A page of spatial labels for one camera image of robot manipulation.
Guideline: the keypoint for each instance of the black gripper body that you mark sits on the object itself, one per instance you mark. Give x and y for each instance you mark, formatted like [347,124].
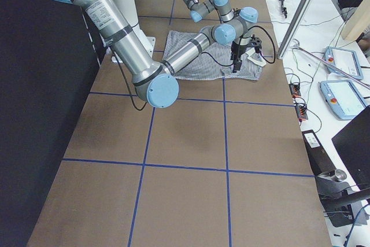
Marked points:
[239,48]

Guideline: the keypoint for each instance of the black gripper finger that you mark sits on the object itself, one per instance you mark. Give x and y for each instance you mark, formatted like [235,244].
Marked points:
[236,65]

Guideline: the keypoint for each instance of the navy white striped polo shirt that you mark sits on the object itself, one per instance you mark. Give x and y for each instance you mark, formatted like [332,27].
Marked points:
[213,64]

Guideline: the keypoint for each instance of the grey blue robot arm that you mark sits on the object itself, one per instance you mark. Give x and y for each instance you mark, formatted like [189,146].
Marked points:
[202,1]
[154,81]

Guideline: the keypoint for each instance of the near teach pendant tablet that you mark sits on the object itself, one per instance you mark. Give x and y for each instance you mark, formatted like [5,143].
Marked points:
[343,98]

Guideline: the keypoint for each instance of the teach pendant tablet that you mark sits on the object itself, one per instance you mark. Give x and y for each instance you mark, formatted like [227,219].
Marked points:
[343,98]
[345,60]

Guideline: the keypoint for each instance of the far teach pendant tablet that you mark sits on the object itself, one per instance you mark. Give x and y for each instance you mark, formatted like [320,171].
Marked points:
[345,60]

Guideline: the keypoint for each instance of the black box with label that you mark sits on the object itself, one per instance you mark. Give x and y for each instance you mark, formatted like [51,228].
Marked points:
[319,160]

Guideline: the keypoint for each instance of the black monitor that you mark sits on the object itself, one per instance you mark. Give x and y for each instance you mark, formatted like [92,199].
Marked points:
[352,145]

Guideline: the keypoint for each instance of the aluminium frame post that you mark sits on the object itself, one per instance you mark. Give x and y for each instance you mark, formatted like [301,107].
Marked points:
[293,27]

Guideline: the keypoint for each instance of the black camera stand clamp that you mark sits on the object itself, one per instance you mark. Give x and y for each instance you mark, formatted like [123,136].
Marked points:
[342,203]

